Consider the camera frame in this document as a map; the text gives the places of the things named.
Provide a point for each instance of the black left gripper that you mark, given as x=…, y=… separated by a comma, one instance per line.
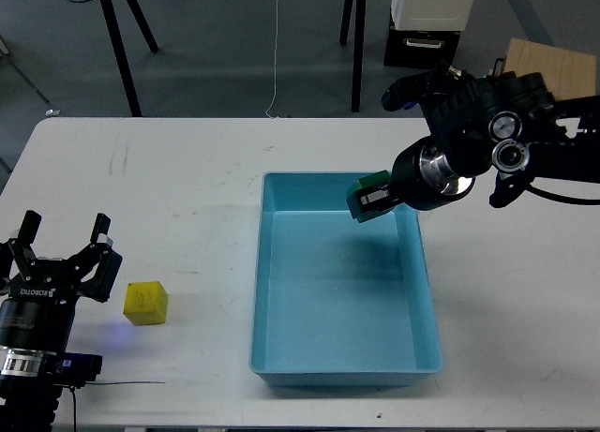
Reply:
x=39, y=310

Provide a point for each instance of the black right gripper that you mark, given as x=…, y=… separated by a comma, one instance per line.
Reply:
x=422, y=178

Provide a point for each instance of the green block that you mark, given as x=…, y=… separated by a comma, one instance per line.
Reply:
x=370, y=196

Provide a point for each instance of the yellow block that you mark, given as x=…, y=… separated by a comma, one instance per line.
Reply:
x=146, y=303

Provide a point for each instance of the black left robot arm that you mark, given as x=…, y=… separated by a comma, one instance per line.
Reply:
x=28, y=398

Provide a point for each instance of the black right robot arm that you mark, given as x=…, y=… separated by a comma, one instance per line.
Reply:
x=508, y=122

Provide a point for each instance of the light blue plastic box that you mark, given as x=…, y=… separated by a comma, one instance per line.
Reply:
x=339, y=302

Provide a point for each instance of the black drawer cabinet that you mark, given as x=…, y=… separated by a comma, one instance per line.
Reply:
x=419, y=49

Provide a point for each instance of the white plastic crate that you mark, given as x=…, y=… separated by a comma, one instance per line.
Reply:
x=431, y=15

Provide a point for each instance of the grey metal stand leg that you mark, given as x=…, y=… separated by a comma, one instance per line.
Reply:
x=5, y=54

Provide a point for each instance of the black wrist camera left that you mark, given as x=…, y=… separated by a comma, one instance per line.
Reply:
x=72, y=369

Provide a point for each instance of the thin black cable tie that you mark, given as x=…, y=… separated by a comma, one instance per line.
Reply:
x=125, y=382

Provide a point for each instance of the black right table leg frame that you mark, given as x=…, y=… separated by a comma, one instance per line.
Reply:
x=354, y=10

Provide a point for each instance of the wooden box with handles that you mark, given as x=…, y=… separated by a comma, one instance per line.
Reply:
x=567, y=74

